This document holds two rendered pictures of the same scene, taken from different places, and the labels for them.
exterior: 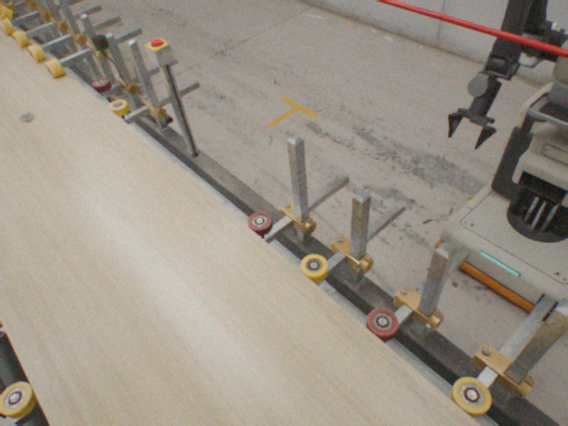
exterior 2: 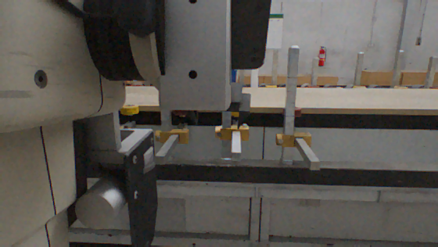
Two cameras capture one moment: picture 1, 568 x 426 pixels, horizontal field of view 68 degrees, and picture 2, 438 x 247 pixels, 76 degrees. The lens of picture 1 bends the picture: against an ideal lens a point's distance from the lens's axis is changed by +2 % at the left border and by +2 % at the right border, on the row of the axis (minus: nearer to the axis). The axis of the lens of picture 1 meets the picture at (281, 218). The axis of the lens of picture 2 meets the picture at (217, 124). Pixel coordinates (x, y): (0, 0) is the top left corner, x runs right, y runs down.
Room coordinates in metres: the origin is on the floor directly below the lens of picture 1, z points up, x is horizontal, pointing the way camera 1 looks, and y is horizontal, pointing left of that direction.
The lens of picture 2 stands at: (1.42, -1.10, 1.16)
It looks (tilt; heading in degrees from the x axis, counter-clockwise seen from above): 15 degrees down; 129
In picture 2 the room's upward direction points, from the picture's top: straight up
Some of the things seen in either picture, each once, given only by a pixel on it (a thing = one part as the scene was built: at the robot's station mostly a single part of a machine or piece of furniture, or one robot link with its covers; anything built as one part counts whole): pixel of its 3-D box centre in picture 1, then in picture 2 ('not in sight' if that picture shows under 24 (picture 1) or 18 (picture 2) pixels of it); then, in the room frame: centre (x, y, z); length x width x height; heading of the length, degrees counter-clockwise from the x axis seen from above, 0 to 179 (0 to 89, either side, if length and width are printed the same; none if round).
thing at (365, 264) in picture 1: (351, 255); (231, 132); (0.77, -0.21, 0.83); 0.14 x 0.06 x 0.05; 35
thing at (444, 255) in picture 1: (429, 301); (166, 119); (0.54, -0.36, 0.88); 0.04 x 0.04 x 0.48; 35
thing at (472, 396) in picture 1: (466, 402); (130, 116); (0.29, -0.37, 0.85); 0.08 x 0.08 x 0.11
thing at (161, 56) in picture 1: (160, 53); not in sight; (1.55, 0.36, 1.18); 0.07 x 0.07 x 0.08; 35
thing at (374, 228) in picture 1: (358, 243); (236, 137); (0.81, -0.24, 0.83); 0.43 x 0.03 x 0.04; 125
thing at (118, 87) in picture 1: (140, 76); not in sight; (2.05, 0.61, 0.84); 0.43 x 0.03 x 0.04; 125
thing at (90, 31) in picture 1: (103, 61); not in sight; (2.17, 0.80, 0.89); 0.04 x 0.04 x 0.48; 35
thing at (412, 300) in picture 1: (418, 308); (172, 136); (0.56, -0.35, 0.81); 0.14 x 0.06 x 0.05; 35
